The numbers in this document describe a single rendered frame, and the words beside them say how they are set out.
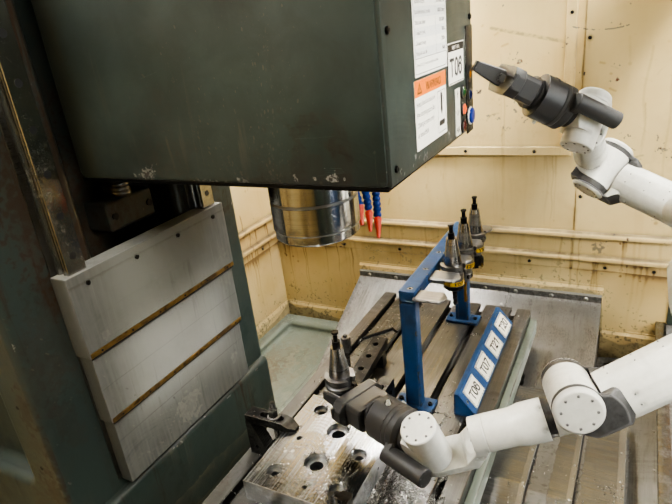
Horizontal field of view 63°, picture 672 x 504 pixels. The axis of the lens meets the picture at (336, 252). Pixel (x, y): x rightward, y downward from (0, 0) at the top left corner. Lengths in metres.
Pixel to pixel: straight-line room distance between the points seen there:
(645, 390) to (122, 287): 0.98
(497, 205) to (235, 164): 1.22
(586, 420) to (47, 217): 0.99
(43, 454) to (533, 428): 0.95
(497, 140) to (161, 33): 1.23
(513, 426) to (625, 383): 0.19
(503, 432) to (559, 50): 1.19
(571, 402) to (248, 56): 0.71
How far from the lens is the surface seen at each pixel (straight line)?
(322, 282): 2.38
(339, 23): 0.78
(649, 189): 1.44
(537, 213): 1.96
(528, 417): 1.00
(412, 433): 1.00
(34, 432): 1.30
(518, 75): 1.12
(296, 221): 0.94
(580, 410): 0.96
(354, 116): 0.79
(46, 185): 1.14
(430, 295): 1.27
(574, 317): 2.01
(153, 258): 1.30
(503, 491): 1.44
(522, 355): 1.70
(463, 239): 1.48
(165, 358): 1.38
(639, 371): 0.99
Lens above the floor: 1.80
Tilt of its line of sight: 22 degrees down
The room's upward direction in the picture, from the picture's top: 7 degrees counter-clockwise
